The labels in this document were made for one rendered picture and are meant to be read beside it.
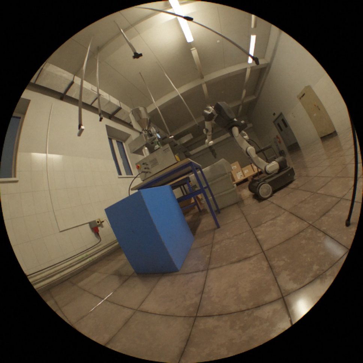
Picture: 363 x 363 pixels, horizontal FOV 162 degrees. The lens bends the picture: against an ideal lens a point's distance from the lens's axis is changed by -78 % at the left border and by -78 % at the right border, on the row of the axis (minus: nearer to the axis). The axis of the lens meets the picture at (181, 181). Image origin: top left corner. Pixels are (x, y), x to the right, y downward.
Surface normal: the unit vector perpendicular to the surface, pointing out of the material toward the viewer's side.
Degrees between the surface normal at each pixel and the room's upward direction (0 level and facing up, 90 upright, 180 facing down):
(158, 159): 90
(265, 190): 90
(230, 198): 96
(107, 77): 180
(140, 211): 90
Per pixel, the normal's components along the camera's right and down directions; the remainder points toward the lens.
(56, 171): 0.87, -0.41
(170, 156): -0.29, 0.04
